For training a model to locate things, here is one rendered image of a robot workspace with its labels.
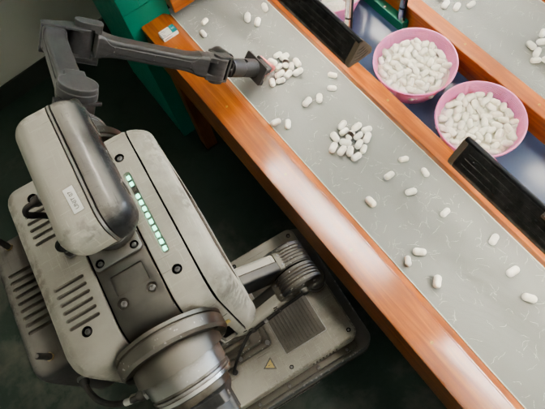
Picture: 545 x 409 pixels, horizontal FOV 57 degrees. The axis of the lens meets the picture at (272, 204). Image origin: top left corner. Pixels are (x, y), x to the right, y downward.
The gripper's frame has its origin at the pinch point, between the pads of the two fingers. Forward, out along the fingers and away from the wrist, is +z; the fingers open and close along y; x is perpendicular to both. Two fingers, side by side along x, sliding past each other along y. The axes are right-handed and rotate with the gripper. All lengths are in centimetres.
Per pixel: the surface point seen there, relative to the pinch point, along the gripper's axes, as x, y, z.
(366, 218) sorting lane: 9, -59, -6
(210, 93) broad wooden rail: 13.8, 5.1, -16.8
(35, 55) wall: 87, 131, -10
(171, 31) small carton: 9.7, 34.1, -15.6
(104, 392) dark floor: 137, -31, -41
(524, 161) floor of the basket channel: -20, -73, 37
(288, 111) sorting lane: 5.2, -15.6, -2.9
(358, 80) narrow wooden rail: -11.9, -22.6, 13.0
